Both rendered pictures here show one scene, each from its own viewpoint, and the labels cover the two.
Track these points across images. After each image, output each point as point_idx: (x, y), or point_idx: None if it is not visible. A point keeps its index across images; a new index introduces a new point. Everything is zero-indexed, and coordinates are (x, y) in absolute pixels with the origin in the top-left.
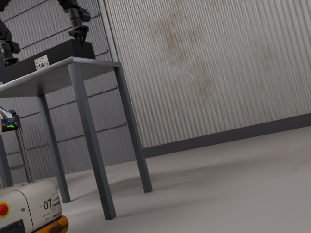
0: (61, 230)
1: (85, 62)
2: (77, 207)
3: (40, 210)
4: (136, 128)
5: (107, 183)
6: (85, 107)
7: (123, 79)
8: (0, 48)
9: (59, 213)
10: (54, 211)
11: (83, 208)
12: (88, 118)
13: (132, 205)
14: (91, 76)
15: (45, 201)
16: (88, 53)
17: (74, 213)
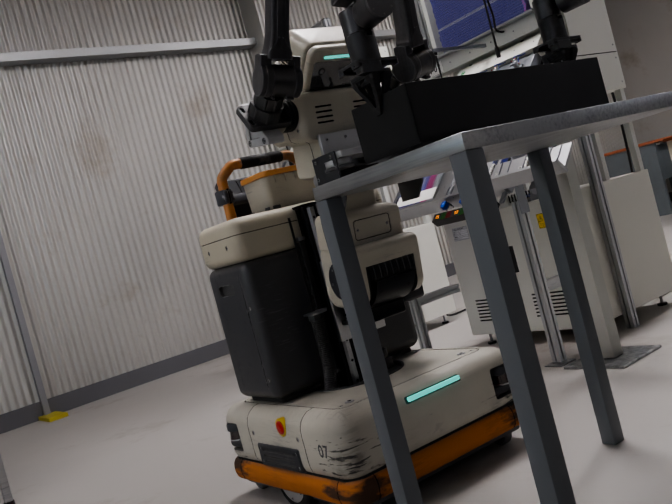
0: (341, 500)
1: (339, 191)
2: (652, 491)
3: (316, 454)
4: (519, 384)
5: (400, 485)
6: (345, 307)
7: (465, 202)
8: (333, 152)
9: (341, 475)
10: (332, 468)
11: (617, 503)
12: (352, 332)
13: None
14: (535, 137)
15: (319, 445)
16: (394, 128)
17: (580, 499)
